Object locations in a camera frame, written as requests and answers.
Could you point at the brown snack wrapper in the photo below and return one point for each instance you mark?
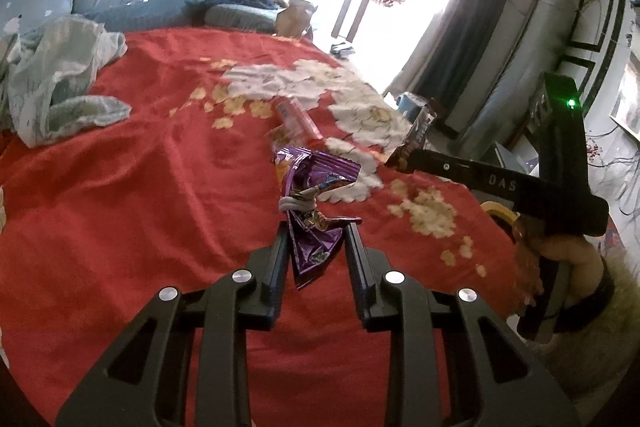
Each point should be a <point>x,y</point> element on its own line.
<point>419,129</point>

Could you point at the small grey object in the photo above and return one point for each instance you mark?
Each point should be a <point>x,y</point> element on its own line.
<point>342,50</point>

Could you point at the grey-green crumpled cloth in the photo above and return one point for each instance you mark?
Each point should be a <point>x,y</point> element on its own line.
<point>55,77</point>

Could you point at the grey curtain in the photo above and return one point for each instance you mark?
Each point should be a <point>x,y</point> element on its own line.
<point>470,7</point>

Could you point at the white standing air conditioner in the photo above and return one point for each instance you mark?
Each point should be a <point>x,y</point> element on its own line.
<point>535,57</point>

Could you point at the blue patterned pillows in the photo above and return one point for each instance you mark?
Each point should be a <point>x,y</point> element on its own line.
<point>145,12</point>

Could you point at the purple snack wrapper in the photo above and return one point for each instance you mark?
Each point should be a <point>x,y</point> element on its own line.
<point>312,169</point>

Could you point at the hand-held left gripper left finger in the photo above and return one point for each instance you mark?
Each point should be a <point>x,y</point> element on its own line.
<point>280,257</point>

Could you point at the blue round bin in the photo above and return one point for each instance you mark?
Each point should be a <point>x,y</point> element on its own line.
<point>414,107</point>

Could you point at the person's right hand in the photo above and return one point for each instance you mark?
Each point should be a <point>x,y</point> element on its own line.
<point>580,257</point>

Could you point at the person's right forearm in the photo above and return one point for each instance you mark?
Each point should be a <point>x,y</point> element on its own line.
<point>610,337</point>

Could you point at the brown paper bag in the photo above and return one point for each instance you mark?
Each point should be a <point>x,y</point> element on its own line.
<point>296,19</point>

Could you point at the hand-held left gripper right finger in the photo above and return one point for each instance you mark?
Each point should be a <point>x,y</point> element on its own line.
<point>354,259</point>

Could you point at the red floral blanket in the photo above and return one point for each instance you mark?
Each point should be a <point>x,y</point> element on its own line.
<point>150,207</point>

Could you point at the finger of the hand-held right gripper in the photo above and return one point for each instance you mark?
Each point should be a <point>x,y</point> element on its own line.
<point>450,169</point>

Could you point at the grey seat cushion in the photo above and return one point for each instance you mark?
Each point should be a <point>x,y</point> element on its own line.
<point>240,16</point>

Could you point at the red snack wrapper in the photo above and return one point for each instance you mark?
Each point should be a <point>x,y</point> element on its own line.
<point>299,121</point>

